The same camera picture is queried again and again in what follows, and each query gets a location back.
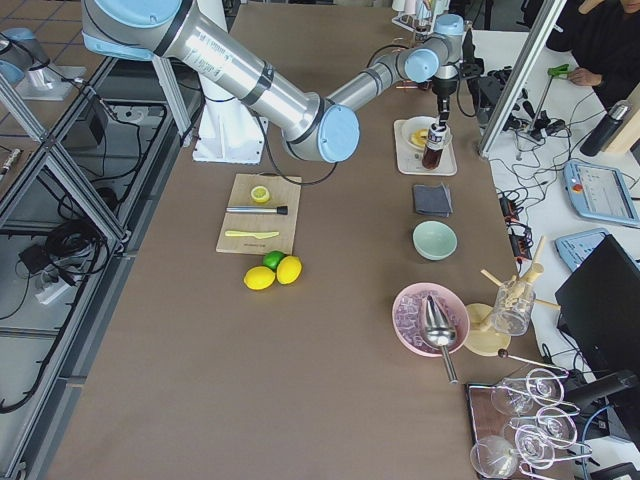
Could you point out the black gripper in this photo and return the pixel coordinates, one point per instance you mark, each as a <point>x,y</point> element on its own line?
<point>443,88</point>

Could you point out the tea bottle top slot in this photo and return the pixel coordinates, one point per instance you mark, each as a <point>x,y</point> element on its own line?
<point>437,137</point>

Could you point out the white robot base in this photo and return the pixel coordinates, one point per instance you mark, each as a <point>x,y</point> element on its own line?
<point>228,133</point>

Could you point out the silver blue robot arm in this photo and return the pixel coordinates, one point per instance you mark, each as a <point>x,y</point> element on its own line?
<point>314,128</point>

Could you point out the cream tray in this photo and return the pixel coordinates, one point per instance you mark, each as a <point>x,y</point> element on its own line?
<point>410,163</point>

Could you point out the wine glass tray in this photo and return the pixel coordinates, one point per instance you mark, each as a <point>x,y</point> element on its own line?
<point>514,437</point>

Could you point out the white plate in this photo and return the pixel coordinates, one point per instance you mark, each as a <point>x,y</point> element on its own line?
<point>410,125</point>

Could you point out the glazed donut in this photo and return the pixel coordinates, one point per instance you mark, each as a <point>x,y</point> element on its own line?
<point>419,138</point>

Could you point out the grey folded cloth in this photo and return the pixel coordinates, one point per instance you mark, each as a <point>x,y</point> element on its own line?
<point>432,200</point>

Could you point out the green bowl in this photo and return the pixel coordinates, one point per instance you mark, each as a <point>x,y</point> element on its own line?
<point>434,240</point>

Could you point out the black thermos bottle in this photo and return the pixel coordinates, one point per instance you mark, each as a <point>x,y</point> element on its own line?
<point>605,129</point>

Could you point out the teach pendant tablet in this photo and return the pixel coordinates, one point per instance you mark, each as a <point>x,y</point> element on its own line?
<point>599,193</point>

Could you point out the steel muddler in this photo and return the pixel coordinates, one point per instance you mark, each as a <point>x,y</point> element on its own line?
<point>258,210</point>

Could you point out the half lemon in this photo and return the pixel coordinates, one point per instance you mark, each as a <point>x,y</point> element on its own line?
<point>260,194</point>

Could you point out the glass jar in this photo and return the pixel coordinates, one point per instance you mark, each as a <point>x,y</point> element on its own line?
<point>511,313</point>

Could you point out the wooden cutting board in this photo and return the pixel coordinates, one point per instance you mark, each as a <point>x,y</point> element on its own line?
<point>282,193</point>

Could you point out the pink ice bowl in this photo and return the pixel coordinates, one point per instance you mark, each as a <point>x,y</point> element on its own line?
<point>405,316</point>

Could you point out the yellow plastic knife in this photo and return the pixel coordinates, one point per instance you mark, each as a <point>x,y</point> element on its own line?
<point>251,234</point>

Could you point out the upper yellow lemon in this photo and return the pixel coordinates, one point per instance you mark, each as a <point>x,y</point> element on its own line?
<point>288,270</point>

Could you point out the yellow lemon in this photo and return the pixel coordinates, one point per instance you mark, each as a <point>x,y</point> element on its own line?
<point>288,270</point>
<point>259,278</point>

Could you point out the metal ice scoop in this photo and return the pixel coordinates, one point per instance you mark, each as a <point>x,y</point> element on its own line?
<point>439,334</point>

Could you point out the green lime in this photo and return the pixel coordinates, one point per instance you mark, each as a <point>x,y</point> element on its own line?
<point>272,259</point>

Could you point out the wooden cup stand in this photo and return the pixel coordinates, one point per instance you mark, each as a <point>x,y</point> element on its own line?
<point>483,339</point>

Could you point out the lower yellow lemon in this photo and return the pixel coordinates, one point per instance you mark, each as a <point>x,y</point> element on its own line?
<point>259,278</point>

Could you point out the black monitor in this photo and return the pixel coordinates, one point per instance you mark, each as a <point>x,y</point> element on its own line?
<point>600,308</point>

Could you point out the copper wire bottle rack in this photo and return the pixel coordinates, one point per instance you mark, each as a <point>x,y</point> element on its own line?
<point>400,43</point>

